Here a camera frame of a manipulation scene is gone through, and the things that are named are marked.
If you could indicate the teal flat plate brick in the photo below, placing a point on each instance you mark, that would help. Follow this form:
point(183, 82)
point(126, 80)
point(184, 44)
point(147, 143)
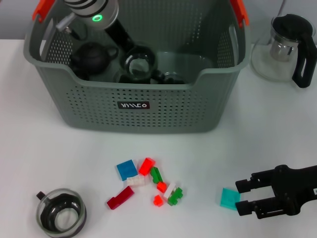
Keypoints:
point(229, 198)

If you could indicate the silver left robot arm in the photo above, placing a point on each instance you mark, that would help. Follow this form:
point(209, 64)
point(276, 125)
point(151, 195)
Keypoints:
point(99, 10)

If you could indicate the dark green building brick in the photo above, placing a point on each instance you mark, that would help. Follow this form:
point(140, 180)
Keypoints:
point(156, 175)

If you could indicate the small red building brick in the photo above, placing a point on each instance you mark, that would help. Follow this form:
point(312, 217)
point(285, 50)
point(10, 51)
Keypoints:
point(162, 187)
point(158, 200)

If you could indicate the dark red long brick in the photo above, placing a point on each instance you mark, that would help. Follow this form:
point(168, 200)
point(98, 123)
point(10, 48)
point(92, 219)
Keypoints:
point(121, 198)

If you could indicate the glass teapot black lid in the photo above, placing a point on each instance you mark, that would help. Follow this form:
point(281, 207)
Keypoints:
point(303, 62)

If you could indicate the blue building brick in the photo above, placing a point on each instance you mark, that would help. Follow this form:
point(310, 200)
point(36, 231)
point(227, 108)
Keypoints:
point(126, 169)

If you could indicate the white square building brick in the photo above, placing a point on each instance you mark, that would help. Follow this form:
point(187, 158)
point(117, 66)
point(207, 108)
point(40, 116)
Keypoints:
point(136, 181)

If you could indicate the black clay teapot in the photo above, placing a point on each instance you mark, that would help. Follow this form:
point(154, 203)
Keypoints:
point(91, 58)

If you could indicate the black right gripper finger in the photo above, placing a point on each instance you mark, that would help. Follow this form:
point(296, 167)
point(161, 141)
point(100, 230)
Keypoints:
point(257, 182)
point(260, 208)

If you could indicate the glass teacup black base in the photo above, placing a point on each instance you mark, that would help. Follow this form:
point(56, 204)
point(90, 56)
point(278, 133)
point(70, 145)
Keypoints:
point(138, 67)
point(121, 79)
point(173, 78)
point(64, 219)

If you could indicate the white long building brick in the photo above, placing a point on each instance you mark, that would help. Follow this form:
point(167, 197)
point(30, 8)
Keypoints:
point(171, 188)

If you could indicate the green car-shaped brick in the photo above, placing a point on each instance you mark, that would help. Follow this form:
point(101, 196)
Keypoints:
point(175, 196)

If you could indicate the bright red building brick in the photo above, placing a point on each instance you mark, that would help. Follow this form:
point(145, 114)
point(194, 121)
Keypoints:
point(146, 166)

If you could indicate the grey perforated storage bin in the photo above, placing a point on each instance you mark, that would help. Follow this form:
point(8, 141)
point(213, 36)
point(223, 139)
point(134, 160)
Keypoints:
point(173, 111)

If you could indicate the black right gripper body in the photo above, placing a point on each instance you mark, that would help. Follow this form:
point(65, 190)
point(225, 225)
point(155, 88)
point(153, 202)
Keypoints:
point(294, 186)

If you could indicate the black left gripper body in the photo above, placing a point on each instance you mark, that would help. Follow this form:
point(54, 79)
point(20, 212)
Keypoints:
point(121, 37)

